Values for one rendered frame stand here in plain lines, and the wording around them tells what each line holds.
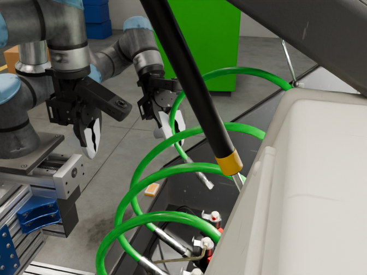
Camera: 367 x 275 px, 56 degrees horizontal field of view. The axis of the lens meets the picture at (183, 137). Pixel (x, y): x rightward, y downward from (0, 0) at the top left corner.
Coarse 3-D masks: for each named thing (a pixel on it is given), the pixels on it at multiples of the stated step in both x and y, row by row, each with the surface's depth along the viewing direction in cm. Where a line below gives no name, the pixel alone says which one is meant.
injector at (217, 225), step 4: (220, 216) 76; (212, 220) 75; (220, 220) 75; (212, 224) 75; (216, 224) 75; (220, 224) 76; (216, 228) 76; (200, 232) 79; (204, 236) 79; (208, 236) 78; (212, 240) 78; (216, 244) 79
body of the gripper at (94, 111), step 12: (48, 72) 68; (60, 72) 66; (72, 72) 66; (84, 72) 67; (60, 84) 69; (72, 84) 68; (60, 96) 70; (72, 96) 70; (48, 108) 71; (60, 108) 70; (72, 108) 69; (84, 108) 69; (96, 108) 74; (60, 120) 72; (72, 120) 71; (84, 120) 70
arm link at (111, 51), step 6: (108, 48) 94; (114, 48) 94; (120, 48) 92; (108, 54) 91; (114, 54) 92; (120, 54) 93; (114, 60) 91; (120, 60) 93; (126, 60) 94; (120, 66) 94; (126, 66) 96; (114, 72) 92; (120, 72) 99
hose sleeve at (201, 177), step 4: (184, 160) 86; (188, 160) 85; (192, 160) 86; (196, 172) 85; (200, 172) 85; (196, 176) 85; (200, 176) 85; (204, 176) 85; (200, 180) 85; (204, 180) 84; (208, 180) 85; (204, 184) 85
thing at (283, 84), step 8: (216, 72) 69; (224, 72) 68; (232, 72) 67; (240, 72) 66; (248, 72) 65; (256, 72) 64; (264, 72) 63; (272, 80) 62; (280, 80) 61; (288, 88) 61; (184, 96) 78; (176, 104) 80; (176, 144) 86; (184, 152) 86
